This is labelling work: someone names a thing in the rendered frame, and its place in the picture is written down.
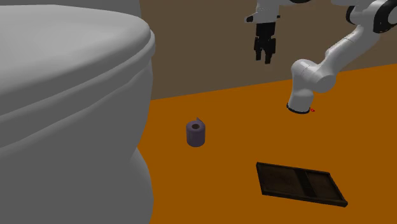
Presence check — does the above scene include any purple toilet paper roll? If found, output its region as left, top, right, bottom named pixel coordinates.
left=185, top=117, right=206, bottom=148

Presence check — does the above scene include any dark wooden tray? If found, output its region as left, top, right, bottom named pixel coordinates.
left=255, top=161, right=349, bottom=207

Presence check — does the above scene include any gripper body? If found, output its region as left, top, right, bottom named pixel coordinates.
left=255, top=22, right=277, bottom=48

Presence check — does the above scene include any grey toilet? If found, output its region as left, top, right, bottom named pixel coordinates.
left=0, top=0, right=156, bottom=224

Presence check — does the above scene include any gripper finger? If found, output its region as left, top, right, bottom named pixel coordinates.
left=253, top=37, right=265, bottom=62
left=264, top=37, right=277, bottom=66

